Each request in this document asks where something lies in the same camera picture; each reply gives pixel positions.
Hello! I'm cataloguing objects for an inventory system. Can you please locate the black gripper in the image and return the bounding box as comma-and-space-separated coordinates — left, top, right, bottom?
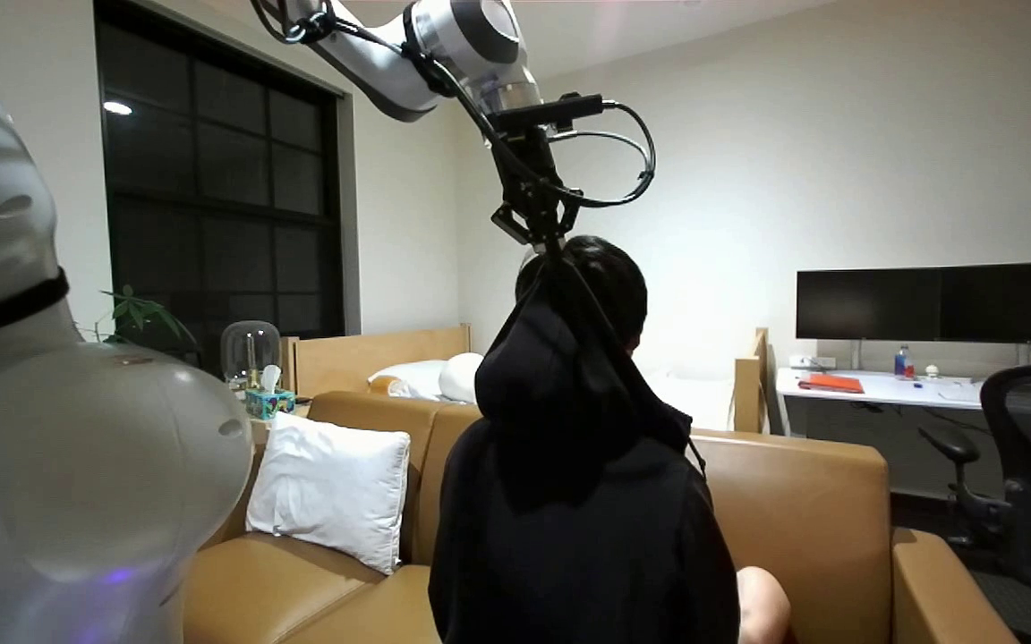
488, 119, 587, 253

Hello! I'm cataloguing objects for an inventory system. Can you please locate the black hoodie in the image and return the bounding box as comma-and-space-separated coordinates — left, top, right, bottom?
426, 242, 743, 644

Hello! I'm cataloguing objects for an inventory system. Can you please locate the white bed pillow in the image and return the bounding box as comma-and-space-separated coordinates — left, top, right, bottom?
365, 354, 473, 404

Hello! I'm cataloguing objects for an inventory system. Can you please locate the glass dome lamp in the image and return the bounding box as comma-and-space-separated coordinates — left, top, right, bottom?
219, 317, 281, 389

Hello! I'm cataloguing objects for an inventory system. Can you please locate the teal tissue box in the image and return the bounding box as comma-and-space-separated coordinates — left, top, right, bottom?
238, 364, 299, 422

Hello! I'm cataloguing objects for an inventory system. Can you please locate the dark gridded window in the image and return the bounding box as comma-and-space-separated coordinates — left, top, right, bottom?
93, 0, 359, 352

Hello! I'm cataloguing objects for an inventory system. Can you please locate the flat orange item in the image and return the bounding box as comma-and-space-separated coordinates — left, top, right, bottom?
796, 372, 865, 396

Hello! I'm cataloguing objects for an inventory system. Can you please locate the white square sofa pillow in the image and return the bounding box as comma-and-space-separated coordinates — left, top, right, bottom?
243, 410, 416, 581

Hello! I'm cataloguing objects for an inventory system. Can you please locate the tan leather sofa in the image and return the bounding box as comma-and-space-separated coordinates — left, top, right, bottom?
180, 389, 1019, 644

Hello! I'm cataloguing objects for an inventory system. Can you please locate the white desk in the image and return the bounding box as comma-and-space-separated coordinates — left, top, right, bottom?
774, 364, 991, 440

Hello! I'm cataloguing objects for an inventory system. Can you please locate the black wide monitor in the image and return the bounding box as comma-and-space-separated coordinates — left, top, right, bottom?
790, 261, 1031, 352

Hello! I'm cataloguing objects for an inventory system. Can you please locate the green potted plant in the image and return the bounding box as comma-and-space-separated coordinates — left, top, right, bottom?
36, 284, 203, 359

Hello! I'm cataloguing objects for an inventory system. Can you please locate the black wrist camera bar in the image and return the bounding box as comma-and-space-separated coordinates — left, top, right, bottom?
489, 88, 608, 135

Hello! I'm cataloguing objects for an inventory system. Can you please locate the black looped cable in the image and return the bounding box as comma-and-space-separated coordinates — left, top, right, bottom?
547, 95, 663, 213

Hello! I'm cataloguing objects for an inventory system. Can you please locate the light wooden bed frame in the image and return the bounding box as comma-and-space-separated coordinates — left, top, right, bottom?
278, 324, 796, 440

